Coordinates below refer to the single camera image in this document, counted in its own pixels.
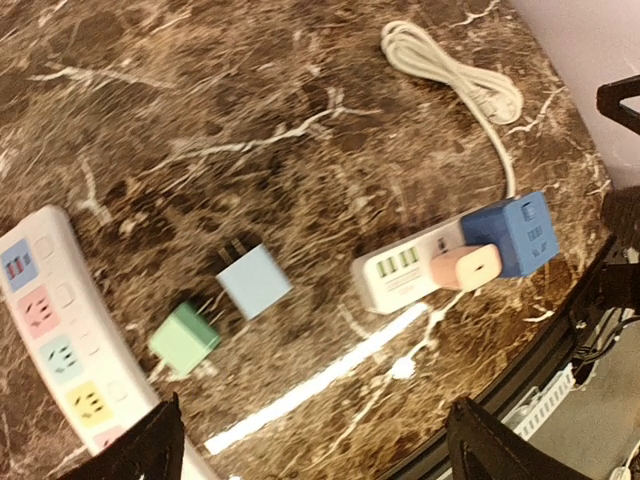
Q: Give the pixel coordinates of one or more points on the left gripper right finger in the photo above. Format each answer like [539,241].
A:
[481,447]

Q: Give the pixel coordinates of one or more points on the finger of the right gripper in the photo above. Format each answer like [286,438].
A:
[609,99]

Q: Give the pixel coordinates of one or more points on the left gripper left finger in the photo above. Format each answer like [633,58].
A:
[152,449]

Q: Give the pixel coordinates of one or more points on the blue cube socket adapter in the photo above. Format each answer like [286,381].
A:
[521,229]

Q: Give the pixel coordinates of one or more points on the pink plug adapter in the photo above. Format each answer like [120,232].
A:
[466,268]

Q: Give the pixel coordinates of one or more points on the light blue plug adapter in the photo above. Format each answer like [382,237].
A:
[251,278]

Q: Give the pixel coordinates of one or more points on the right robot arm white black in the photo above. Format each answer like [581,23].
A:
[614,287]

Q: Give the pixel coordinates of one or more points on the green plug adapter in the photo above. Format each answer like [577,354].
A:
[184,340]

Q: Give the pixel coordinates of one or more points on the small white power strip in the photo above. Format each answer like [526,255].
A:
[394,276]

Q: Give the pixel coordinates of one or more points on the long white colourful power strip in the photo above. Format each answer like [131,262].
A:
[75,345]

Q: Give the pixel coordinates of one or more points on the black front table rail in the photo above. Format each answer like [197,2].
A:
[551,350]

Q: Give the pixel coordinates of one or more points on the white slotted cable duct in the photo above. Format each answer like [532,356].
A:
[537,406]

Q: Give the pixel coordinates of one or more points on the white coiled cable small strip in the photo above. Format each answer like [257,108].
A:
[491,97]

